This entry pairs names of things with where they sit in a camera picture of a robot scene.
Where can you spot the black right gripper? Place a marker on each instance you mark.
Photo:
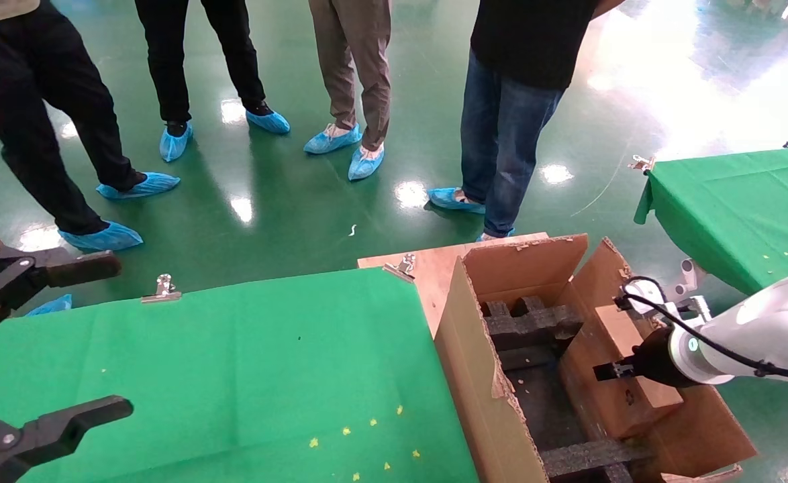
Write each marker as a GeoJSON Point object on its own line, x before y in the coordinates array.
{"type": "Point", "coordinates": [656, 359]}

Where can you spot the small brown cardboard box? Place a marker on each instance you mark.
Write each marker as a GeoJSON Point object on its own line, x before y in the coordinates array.
{"type": "Point", "coordinates": [635, 412]}

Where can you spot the large open cardboard carton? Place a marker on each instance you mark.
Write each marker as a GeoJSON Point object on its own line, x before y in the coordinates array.
{"type": "Point", "coordinates": [481, 376]}

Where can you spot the black foam insert block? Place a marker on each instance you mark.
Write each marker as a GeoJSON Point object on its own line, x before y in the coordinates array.
{"type": "Point", "coordinates": [582, 459]}
{"type": "Point", "coordinates": [531, 325]}

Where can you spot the silver binder clip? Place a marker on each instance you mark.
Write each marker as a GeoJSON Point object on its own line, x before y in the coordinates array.
{"type": "Point", "coordinates": [163, 290]}
{"type": "Point", "coordinates": [642, 163]}
{"type": "Point", "coordinates": [402, 268]}

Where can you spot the large green table cloth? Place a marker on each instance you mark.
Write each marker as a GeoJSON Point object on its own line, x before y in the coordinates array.
{"type": "Point", "coordinates": [199, 369]}

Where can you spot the small green table cloth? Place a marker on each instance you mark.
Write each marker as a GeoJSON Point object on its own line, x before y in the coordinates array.
{"type": "Point", "coordinates": [743, 208]}

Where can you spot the person in tan shirt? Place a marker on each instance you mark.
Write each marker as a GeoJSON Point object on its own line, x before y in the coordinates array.
{"type": "Point", "coordinates": [38, 100]}

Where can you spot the person in slim black trousers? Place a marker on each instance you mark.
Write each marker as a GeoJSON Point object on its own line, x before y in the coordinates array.
{"type": "Point", "coordinates": [172, 60]}

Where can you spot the person in blue jeans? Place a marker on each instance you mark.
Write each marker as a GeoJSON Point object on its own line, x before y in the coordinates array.
{"type": "Point", "coordinates": [521, 67]}

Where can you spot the person in khaki trousers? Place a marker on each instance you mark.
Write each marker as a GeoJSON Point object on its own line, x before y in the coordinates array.
{"type": "Point", "coordinates": [360, 60]}

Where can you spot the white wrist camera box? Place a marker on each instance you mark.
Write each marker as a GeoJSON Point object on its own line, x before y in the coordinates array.
{"type": "Point", "coordinates": [646, 296]}

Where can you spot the grey metal camera bracket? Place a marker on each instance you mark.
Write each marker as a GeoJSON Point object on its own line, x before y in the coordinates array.
{"type": "Point", "coordinates": [700, 310]}

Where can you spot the grey metal table bracket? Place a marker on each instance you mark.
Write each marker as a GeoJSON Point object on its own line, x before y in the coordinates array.
{"type": "Point", "coordinates": [688, 272]}

